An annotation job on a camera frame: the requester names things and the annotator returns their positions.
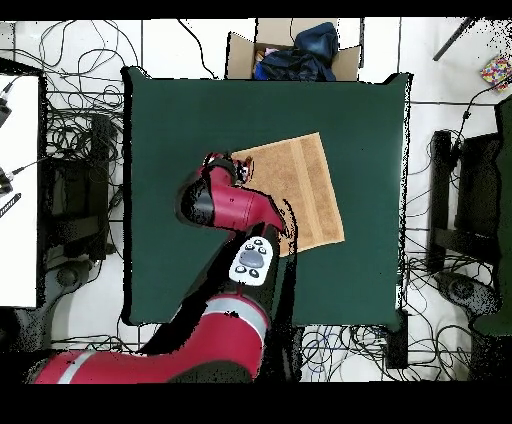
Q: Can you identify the orange terry towel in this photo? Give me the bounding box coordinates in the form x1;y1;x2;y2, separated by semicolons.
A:
231;132;346;258

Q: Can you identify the black cable tangle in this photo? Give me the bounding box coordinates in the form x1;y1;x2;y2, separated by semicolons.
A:
51;319;401;383
399;79;512;381
7;19;141;261

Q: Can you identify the dark green table cloth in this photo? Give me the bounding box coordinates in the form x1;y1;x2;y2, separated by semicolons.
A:
120;66;413;332

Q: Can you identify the dark blue clothing pile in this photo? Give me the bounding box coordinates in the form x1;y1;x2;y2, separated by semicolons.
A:
252;21;340;83

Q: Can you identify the colourful dotted item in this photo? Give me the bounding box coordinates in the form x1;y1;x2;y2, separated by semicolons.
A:
479;54;512;92

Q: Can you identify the white side table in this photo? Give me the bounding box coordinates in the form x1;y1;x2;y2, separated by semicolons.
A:
0;73;42;309

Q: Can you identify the cardboard box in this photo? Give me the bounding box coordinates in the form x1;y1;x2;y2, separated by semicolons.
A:
225;17;364;83

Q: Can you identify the black equipment stand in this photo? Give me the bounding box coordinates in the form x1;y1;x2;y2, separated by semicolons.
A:
39;115;118;267
426;129;504;274

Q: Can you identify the grey metal bar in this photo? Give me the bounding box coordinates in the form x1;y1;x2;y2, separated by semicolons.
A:
432;17;478;62

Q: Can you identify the green covered furniture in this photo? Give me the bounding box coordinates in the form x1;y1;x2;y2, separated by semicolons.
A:
471;95;512;337

